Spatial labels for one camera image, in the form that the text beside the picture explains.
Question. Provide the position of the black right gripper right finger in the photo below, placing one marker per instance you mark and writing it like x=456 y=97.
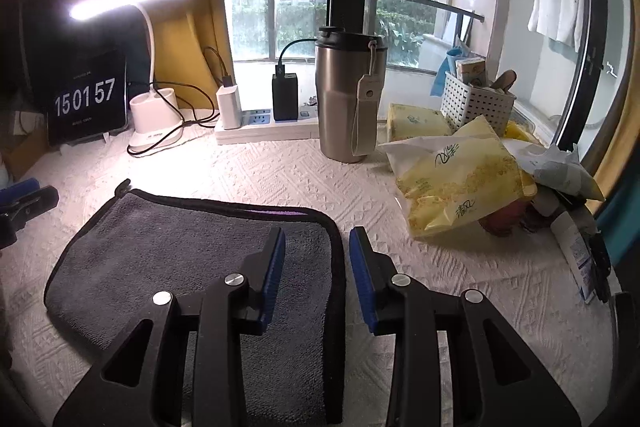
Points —
x=496 y=379

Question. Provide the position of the black tablet showing clock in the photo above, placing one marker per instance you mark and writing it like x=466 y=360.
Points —
x=91 y=99

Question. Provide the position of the white desk lamp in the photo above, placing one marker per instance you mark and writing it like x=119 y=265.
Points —
x=157 y=119

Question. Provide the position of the white charger adapter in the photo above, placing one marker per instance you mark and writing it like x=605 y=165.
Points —
x=229 y=107

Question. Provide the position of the small yellow tissue pack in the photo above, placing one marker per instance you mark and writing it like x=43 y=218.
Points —
x=408 y=121

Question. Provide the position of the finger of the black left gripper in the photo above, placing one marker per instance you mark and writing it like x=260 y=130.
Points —
x=21 y=202

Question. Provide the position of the black charger adapter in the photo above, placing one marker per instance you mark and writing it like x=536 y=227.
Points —
x=285 y=97

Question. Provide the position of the white perforated plastic basket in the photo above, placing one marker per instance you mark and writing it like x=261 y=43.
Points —
x=461 y=103

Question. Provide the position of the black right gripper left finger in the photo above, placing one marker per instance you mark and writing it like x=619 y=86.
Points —
x=138 y=381

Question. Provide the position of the crumpled white paper bag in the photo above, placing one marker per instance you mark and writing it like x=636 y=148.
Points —
x=554 y=168

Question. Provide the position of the yellow curtain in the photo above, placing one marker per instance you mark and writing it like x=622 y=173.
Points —
x=192 y=48

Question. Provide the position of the purple and grey microfiber towel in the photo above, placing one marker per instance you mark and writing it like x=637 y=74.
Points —
x=138 y=243

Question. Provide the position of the white tube with blue print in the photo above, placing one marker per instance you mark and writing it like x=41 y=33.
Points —
x=576 y=253

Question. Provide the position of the white textured table cloth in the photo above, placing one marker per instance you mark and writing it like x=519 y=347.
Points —
x=524 y=275

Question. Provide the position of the stainless steel tumbler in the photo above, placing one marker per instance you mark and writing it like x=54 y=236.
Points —
x=350 y=77

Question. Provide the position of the red round object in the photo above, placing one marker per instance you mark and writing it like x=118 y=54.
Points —
x=501 y=222

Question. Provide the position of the white power strip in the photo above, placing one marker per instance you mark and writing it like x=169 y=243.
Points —
x=258 y=125

